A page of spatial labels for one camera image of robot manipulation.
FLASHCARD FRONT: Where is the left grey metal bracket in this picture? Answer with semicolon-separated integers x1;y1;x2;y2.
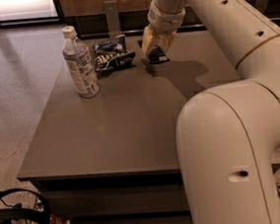
104;0;121;37

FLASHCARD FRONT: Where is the blue chip bag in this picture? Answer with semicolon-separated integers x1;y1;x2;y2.
92;35;135;72

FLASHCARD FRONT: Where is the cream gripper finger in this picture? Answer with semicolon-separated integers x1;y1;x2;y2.
158;33;177;52
141;26;159;65

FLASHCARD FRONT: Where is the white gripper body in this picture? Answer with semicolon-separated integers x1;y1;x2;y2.
148;1;186;35

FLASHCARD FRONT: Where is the clear plastic water bottle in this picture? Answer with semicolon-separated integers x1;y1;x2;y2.
62;26;101;99

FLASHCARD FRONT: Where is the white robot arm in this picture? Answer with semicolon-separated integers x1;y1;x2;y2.
142;0;280;224

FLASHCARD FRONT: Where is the blue rxbar blueberry bar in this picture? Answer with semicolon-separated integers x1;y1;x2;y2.
141;46;170;65

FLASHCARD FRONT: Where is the grey drawer cabinet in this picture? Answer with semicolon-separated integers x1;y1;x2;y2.
4;22;280;224

